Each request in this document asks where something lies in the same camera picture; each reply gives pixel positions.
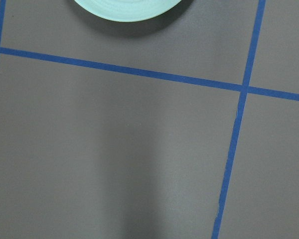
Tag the light green plate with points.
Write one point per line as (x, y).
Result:
(127, 10)

